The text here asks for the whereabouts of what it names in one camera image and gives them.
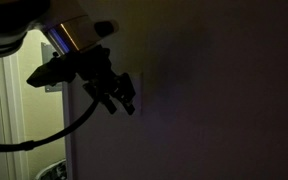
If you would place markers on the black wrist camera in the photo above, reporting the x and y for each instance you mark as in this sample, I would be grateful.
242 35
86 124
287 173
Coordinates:
50 75

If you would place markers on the patterned laundry basket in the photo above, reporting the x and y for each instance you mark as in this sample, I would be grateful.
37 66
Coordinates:
54 171

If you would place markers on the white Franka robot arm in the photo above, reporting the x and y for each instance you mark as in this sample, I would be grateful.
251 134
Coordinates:
70 23

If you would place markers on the grey wall panel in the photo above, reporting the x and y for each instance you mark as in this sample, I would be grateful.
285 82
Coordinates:
47 53

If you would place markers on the white light switch plate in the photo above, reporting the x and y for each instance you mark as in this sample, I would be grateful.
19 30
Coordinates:
138 87

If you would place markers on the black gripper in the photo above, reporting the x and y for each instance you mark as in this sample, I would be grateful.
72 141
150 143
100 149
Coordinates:
97 65

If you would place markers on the white door frame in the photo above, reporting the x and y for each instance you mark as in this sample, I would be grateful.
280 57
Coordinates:
12 113

